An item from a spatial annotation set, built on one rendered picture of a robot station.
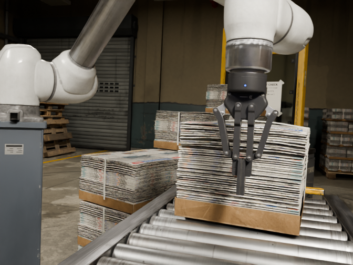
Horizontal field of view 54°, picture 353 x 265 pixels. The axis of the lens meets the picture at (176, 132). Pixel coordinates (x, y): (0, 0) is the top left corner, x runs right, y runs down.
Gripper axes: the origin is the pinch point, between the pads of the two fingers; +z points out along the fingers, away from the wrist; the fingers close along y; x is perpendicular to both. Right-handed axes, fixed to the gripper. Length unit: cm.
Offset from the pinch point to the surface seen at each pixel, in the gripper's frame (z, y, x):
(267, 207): 7.5, -5.4, -7.8
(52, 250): 94, 146, -149
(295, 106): -22, -22, -223
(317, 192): 12, -21, -55
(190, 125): -9.3, 13.2, -9.7
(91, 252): 13.3, 24.0, 15.5
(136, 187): 21, 51, -70
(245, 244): 14.0, -1.4, -1.2
